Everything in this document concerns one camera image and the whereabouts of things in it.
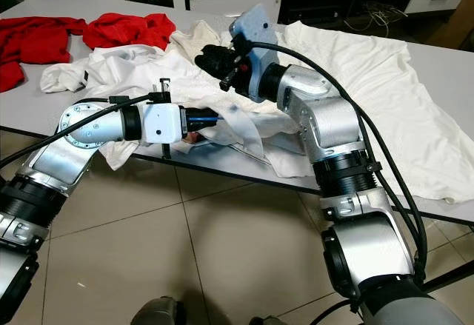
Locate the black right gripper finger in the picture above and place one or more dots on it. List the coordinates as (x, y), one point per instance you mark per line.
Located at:
(222, 52)
(215, 69)

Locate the blue plastic hanger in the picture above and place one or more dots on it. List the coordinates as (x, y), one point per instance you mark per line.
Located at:
(204, 119)

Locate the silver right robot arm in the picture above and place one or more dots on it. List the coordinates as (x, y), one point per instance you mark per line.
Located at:
(329, 125)

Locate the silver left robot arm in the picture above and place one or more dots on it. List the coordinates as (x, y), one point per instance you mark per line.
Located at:
(59, 177)

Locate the cream white garment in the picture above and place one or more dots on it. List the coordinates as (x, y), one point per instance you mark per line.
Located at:
(192, 42)

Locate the large white shirt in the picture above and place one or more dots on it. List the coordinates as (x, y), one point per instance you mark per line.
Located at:
(392, 81)

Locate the crumpled red garment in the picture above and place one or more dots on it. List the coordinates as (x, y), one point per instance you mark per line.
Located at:
(37, 40)

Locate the plain brown box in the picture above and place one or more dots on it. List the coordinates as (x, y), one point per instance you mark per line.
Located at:
(452, 27)

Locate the grey right robot leg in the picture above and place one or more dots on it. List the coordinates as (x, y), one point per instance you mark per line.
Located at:
(266, 320)

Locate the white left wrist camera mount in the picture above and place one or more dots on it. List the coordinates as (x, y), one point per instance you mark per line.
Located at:
(163, 125)

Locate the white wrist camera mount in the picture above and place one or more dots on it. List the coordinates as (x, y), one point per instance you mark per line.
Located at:
(163, 125)
(255, 32)

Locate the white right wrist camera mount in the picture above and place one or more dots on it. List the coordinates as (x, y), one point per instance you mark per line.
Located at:
(255, 32)

